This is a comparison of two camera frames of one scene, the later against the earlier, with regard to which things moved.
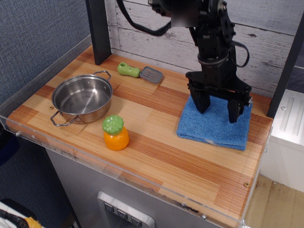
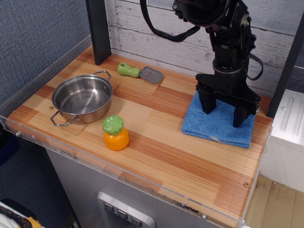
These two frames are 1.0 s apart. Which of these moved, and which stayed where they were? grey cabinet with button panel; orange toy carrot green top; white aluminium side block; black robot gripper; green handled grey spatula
Moved: black robot gripper
Stayed: white aluminium side block; green handled grey spatula; orange toy carrot green top; grey cabinet with button panel
